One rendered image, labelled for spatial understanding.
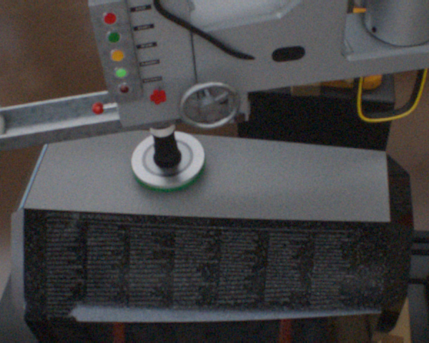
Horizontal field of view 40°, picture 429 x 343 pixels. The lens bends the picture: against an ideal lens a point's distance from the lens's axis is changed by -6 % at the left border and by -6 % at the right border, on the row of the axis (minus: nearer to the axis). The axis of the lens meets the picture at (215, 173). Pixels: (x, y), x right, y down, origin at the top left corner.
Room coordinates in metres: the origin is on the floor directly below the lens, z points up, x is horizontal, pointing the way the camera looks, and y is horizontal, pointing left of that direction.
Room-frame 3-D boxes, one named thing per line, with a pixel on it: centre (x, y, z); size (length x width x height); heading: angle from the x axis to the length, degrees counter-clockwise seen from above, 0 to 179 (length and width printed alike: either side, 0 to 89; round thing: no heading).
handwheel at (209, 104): (1.11, 0.00, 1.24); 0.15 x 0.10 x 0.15; 95
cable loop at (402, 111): (1.28, -0.53, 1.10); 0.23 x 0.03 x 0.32; 95
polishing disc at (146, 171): (1.22, 0.13, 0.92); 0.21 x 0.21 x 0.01
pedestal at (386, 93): (1.92, -0.45, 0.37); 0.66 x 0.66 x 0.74; 77
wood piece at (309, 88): (1.69, -0.35, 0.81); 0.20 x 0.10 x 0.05; 175
